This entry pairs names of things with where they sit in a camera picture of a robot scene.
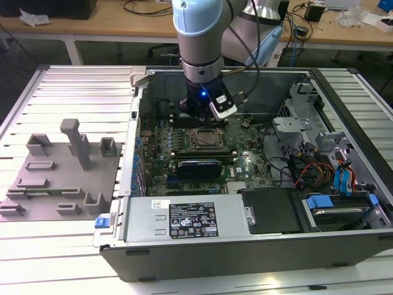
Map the silver CPU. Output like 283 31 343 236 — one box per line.
196 131 219 148

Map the CPU socket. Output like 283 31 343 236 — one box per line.
189 126 225 152

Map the black rounded component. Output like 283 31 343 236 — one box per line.
157 100 171 120

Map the black chair base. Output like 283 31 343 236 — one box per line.
148 44 181 58

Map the black graphics card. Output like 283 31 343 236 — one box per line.
168 158 224 179

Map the green motherboard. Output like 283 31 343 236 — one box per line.
138 112 276 197

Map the silver metal disk bay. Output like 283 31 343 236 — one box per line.
271 78 327 157

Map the silver chipset heatsink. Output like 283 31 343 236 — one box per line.
226 180 247 195

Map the black tower box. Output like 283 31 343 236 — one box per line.
278 0 290 24

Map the wooden desk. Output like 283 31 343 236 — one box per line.
0 0 393 67

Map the grey power supply unit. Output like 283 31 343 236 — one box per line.
124 195 255 243

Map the black plastic shroud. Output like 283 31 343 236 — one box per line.
238 187 305 236

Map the black power adapter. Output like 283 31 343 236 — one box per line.
305 3 325 23

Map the blue case latch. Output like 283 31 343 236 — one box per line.
94 214 111 230

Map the grey parts rack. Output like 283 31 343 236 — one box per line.
0 118 124 222

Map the black PC case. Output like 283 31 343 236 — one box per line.
91 65 393 283

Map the black monitor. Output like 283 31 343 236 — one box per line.
0 0 98 18

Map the white flat device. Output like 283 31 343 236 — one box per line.
324 0 360 9

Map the clear plastic bag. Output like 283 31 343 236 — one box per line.
336 5 365 27

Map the green RAM stick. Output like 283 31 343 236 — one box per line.
23 187 65 197

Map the hard disk with blue carrier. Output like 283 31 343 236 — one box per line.
302 192 379 232

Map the crumpled white plastic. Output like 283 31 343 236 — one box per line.
18 7 52 28

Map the white cardboard box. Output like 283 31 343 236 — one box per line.
360 12 393 33

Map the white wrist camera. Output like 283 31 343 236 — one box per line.
209 92 238 121

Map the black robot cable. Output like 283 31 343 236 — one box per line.
235 0 262 100
222 24 259 75

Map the blue network cable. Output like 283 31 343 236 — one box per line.
291 18 301 67

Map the red and yellow wire bundle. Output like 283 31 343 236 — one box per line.
294 162 336 189

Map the blue data cable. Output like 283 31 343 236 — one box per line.
333 165 345 197
343 162 356 197

